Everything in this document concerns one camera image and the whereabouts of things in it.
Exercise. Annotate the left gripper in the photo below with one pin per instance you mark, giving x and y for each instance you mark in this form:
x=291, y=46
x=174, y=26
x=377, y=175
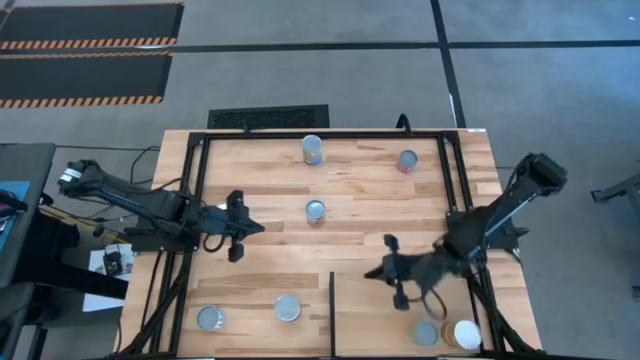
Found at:
x=235, y=222

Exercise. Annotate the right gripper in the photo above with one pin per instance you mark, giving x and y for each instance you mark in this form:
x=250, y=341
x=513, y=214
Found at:
x=415, y=272

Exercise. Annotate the orange slices print can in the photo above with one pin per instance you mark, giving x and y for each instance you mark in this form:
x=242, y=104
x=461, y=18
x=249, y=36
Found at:
x=315, y=211

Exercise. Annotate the grey lid tin can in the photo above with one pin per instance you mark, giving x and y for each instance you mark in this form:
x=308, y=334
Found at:
x=426, y=332

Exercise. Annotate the peaches label tin can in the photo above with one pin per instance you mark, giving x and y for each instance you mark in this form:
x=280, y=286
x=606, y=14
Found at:
x=287, y=307
x=312, y=147

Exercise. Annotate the red green peas can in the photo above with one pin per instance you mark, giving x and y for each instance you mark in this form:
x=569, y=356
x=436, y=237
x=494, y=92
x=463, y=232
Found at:
x=210, y=318

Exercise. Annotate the white lid tin can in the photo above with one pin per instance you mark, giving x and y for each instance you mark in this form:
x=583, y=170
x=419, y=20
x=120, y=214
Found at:
x=467, y=334

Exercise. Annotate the red sided tin can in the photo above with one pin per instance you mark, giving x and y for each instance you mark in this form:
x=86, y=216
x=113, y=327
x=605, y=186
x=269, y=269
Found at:
x=407, y=160

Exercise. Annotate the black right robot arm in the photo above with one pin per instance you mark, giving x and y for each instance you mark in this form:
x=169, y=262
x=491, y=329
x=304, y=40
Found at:
x=505, y=205

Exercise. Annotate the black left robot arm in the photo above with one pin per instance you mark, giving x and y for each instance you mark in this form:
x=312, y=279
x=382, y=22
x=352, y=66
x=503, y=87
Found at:
x=125, y=200

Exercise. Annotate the black shelf divider bar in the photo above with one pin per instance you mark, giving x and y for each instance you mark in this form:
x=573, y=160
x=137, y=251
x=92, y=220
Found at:
x=331, y=315

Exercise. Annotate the black floor grille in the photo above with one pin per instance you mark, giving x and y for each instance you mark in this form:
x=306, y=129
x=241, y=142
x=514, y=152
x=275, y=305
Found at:
x=267, y=117

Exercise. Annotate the small black device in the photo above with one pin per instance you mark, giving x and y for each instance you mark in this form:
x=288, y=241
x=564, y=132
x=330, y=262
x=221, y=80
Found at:
x=112, y=262

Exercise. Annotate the white paper sheets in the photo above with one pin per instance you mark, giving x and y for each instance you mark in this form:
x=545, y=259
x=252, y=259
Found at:
x=97, y=300

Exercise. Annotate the dark grey desk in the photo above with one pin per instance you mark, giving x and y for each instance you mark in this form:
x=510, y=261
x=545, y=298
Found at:
x=25, y=200

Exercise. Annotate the black hazard-striped floor mat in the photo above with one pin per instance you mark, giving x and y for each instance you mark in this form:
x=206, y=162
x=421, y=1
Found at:
x=90, y=22
x=80, y=75

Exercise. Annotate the blue sheet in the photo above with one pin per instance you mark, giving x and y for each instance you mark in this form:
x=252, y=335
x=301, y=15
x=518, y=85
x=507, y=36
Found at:
x=10, y=215

